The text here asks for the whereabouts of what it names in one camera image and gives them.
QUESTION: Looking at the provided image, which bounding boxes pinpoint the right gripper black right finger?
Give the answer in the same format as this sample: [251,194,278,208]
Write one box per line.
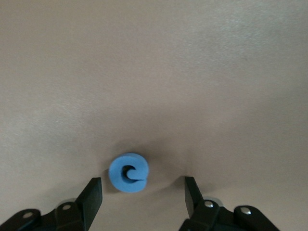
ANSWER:
[179,176,283,231]

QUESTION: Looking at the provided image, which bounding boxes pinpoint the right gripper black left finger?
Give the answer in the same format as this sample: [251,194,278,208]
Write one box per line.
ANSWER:
[0,177,103,231]

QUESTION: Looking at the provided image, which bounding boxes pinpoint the blue foam letter C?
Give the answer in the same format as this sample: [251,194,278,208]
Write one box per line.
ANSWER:
[109,152,150,193]

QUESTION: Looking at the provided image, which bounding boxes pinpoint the brown table cover sheet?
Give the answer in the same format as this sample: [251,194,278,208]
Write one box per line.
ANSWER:
[0,0,308,231]

